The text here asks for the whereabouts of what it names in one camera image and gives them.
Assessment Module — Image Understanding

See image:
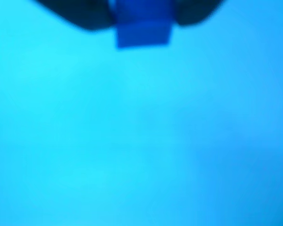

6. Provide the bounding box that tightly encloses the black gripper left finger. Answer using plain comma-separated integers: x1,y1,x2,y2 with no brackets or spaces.
34,0,115,32

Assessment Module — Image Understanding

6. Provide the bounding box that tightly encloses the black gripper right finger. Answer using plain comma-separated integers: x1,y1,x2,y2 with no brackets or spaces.
174,0,227,26

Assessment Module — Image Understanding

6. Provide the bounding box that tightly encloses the small blue cube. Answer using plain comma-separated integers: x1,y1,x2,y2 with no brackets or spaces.
112,0,173,49

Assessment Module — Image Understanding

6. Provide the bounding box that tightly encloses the light blue paper square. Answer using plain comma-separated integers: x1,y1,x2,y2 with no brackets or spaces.
0,0,283,226

